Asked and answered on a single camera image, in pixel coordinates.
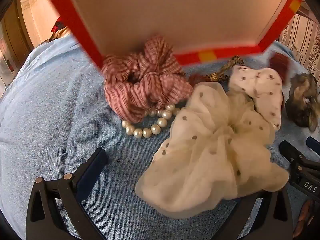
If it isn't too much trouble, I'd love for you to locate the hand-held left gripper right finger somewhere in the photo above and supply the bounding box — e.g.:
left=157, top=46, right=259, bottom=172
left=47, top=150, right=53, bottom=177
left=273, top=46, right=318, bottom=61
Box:
left=229, top=187, right=293, bottom=240

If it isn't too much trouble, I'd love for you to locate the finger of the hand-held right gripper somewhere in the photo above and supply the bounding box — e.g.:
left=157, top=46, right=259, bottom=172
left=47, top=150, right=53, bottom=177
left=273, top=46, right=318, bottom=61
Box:
left=279, top=140, right=320, bottom=178
left=306, top=136, right=320, bottom=154

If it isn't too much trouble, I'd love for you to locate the leopard print hair tie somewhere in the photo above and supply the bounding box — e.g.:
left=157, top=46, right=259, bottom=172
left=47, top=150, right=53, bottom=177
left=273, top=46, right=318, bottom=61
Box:
left=207, top=56, right=245, bottom=83

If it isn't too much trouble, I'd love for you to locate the blue blanket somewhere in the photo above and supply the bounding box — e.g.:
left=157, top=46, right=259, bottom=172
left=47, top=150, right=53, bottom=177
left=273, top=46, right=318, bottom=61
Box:
left=0, top=34, right=320, bottom=240

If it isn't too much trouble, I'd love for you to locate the white cherry print scrunchie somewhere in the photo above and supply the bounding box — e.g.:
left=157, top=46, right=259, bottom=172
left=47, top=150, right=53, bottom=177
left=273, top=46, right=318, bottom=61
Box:
left=227, top=65, right=285, bottom=131

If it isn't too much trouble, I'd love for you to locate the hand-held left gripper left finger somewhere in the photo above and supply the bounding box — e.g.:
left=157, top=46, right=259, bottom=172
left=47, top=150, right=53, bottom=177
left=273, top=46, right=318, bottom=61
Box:
left=26, top=148, right=109, bottom=240

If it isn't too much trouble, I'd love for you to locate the red cardboard box tray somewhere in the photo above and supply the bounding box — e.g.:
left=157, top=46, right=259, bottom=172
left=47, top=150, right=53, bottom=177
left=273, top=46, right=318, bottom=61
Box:
left=40, top=0, right=310, bottom=68

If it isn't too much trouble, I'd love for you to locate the pile of dark clothes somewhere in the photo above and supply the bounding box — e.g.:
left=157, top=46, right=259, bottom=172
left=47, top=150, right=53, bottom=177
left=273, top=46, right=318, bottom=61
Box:
left=37, top=16, right=73, bottom=46

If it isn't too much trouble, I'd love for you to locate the cream dotted organza scrunchie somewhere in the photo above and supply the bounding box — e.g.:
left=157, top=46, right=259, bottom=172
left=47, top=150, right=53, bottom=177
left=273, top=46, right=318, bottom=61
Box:
left=135, top=81, right=290, bottom=220

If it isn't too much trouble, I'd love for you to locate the grey hair claw clip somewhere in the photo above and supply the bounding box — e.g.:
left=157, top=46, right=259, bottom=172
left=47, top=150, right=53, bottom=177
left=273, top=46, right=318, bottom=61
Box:
left=285, top=73, right=320, bottom=132

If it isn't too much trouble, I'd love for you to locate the red plaid scrunchie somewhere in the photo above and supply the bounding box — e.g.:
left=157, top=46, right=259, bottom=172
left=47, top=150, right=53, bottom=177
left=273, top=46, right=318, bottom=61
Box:
left=101, top=34, right=193, bottom=124

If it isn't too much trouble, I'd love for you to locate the striped floral bolster pillow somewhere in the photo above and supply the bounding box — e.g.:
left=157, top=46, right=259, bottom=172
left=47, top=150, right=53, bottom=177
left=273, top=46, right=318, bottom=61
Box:
left=279, top=14, right=320, bottom=85

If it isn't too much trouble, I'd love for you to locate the pearl bracelet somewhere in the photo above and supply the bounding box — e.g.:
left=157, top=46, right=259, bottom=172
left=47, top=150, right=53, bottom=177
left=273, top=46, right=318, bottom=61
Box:
left=121, top=103, right=181, bottom=139

